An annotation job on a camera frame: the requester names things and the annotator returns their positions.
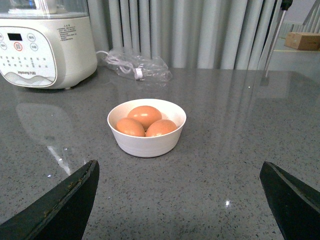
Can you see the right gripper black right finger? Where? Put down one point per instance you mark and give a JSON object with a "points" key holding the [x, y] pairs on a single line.
{"points": [[294, 204]]}

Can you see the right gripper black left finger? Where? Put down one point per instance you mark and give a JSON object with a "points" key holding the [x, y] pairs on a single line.
{"points": [[60, 214]]}

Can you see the brown egg bowl left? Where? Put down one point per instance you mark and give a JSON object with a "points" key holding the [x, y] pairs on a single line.
{"points": [[130, 126]]}

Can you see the brown egg bowl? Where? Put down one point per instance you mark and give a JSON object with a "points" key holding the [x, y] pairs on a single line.
{"points": [[146, 115], [160, 127], [130, 126]]}

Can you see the brown egg bowl back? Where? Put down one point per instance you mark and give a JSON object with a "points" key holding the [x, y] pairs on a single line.
{"points": [[146, 115]]}

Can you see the brown egg bowl right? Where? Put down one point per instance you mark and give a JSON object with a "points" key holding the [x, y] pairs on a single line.
{"points": [[160, 127]]}

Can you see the cardboard box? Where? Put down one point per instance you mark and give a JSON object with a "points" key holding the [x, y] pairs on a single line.
{"points": [[305, 41]]}

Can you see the white ceramic bowl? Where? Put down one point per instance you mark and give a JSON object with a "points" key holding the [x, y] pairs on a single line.
{"points": [[147, 147]]}

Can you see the clear plastic bag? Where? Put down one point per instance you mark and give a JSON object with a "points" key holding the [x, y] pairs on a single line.
{"points": [[131, 64]]}

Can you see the white Joyoung soymilk maker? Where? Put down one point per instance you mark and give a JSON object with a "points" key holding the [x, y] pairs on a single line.
{"points": [[46, 44]]}

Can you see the metal tripod stand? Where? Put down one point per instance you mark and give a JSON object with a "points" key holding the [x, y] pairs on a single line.
{"points": [[274, 27]]}

